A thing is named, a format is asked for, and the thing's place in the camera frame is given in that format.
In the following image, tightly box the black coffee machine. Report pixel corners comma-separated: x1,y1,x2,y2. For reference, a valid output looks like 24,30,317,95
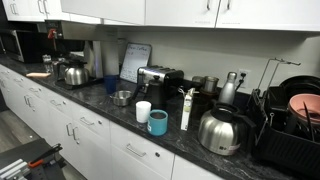
247,85,320,178

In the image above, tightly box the aluminium extrusion bar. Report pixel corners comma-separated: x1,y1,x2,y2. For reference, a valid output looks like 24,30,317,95
0,158,32,180

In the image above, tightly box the steel tumbler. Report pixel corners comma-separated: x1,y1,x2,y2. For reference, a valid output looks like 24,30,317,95
202,75,220,94

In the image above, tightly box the steel black microwave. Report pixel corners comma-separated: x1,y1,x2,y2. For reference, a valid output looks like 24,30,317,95
0,28,44,65

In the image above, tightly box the pink bowl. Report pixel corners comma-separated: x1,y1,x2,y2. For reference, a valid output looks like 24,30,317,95
287,93,320,125

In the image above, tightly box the steel coffee carafe black lid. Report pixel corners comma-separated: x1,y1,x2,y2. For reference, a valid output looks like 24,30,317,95
197,102,257,157
63,64,91,87

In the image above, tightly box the metal wire rack frame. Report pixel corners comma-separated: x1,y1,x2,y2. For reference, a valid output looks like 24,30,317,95
257,57,302,98

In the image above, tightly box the black pan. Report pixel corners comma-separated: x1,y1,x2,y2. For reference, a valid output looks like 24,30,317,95
278,74,320,100

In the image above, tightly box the black plug with cable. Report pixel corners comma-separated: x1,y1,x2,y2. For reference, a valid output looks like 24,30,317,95
234,72,248,92

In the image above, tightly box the white wall outlet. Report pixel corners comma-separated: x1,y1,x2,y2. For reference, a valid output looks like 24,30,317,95
237,68,252,90

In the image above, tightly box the white mug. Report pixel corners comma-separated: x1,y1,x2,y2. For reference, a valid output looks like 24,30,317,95
135,100,152,124

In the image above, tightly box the black coffee grinder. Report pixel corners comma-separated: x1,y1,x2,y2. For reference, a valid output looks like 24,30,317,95
190,87,219,127

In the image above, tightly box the steel water bottle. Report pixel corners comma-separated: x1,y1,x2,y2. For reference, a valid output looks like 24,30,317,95
217,71,239,105

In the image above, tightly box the teal mug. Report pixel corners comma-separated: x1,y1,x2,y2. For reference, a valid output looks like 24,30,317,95
146,109,169,137

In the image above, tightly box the steel black toaster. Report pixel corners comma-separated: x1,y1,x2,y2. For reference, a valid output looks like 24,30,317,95
136,65,185,98

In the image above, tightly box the black utensil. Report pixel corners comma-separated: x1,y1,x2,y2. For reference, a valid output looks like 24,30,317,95
301,100,316,142

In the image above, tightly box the white drink carton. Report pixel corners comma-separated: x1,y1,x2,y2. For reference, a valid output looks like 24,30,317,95
179,87,196,132

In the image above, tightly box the white cabinet drawer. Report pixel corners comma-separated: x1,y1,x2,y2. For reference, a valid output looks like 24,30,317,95
19,79,48,103
171,154,229,180
70,102,112,142
108,121,176,180
45,91,74,119

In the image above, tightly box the black work table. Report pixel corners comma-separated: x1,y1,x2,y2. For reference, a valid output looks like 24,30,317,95
0,137,67,180

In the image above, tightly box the black orange clamp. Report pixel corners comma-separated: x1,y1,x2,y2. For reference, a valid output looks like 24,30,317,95
27,143,65,170

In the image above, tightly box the small steel bowl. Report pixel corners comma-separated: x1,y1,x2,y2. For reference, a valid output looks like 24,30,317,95
110,89,134,108

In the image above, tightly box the black steel coffee brewer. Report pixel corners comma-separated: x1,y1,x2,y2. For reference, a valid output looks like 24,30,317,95
44,19,120,91

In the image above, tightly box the paper sign in holder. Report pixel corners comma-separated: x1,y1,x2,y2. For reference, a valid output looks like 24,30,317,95
118,41,153,85

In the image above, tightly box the small glass jar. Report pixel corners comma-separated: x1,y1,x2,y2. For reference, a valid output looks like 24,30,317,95
41,54,54,74

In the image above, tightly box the tan flat block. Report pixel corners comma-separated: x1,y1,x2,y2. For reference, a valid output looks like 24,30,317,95
25,71,52,79

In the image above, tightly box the black gooseneck kettle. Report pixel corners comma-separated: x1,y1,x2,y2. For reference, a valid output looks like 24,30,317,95
132,78,168,111

